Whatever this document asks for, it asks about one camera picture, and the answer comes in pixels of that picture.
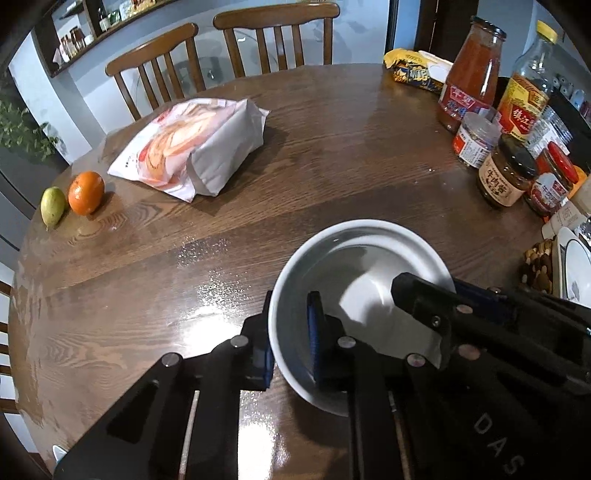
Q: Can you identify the wooden dining chair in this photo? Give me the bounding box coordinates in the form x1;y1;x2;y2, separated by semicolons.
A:
212;1;341;78
0;277;16;416
105;23;207;121

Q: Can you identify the chili sauce jar red lid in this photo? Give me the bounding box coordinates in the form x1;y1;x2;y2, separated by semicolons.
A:
524;142;580;217

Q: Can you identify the yellow snack packet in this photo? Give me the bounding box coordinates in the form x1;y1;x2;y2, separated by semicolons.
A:
383;48;455;95

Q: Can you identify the wooden wall shelf with jars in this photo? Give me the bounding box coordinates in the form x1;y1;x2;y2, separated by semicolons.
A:
34;0;185;78

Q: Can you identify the orange tangerine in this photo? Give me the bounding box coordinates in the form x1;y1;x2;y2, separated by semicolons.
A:
68;171;105;216

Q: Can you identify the green leafy plant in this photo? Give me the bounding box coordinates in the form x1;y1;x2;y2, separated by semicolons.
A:
0;99;63;160

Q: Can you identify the oil bottle with yellow cap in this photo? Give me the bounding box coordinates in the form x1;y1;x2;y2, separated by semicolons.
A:
496;20;559;141

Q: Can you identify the white plate with blue pattern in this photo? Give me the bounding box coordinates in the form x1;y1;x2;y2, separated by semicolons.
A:
551;226;591;301

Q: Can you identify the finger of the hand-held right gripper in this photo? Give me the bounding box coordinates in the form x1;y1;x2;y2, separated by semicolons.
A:
391;272;591;398
454;278;591;352

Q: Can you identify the clear ribbed plastic bottle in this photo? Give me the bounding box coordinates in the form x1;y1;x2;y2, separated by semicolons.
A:
526;104;574;158

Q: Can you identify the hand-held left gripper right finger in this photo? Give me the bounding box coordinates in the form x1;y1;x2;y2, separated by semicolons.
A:
306;291;445;480

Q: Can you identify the red sauce glass bottle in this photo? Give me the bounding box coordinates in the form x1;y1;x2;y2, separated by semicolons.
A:
436;16;507;134

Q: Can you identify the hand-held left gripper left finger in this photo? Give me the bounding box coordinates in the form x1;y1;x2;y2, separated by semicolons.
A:
53;291;275;480

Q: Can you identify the small clear jar white lid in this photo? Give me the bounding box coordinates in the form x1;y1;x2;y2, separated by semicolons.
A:
452;111;502;169

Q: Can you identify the white ceramic bowl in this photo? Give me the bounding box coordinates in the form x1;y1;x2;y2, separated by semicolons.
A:
268;219;458;416

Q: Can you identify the white bread bag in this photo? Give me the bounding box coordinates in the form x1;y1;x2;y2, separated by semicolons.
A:
107;97;271;203

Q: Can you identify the brown sauce jar black lid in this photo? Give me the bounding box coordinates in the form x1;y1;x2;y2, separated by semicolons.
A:
476;134;539;208

